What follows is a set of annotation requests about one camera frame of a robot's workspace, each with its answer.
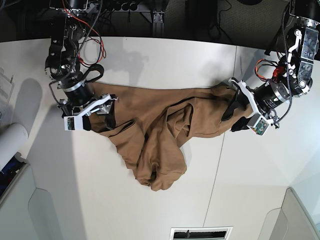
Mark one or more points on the white vent grille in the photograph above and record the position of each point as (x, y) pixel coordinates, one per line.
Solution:
(200, 233)

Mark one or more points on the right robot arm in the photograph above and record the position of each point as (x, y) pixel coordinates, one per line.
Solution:
(68, 71)

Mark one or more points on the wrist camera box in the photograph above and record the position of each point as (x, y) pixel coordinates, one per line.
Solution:
(259, 124)
(73, 123)

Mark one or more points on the clear plastic container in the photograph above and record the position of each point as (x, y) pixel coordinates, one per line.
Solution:
(6, 89)

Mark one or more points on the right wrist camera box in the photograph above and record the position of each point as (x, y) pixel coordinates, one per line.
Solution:
(73, 123)

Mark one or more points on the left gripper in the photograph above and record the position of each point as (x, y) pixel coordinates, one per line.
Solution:
(262, 100)

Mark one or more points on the grey padded panel right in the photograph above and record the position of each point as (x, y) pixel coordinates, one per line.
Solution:
(291, 221)

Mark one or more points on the tan brown t-shirt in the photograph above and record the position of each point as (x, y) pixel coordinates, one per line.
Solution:
(153, 124)

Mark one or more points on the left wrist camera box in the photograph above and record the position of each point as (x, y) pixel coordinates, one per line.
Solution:
(259, 124)

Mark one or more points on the aluminium frame post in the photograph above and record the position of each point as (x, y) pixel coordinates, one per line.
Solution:
(156, 18)

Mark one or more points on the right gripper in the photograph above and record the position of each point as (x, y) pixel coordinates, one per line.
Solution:
(83, 94)

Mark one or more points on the grey padded panel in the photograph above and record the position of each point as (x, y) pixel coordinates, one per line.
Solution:
(291, 221)
(28, 212)

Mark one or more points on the white cylindrical roll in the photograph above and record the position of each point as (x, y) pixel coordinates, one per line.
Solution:
(11, 140)

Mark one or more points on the grey padded panel left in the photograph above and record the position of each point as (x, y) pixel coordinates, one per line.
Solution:
(28, 212)

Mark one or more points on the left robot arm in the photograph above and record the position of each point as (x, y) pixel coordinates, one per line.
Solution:
(289, 77)

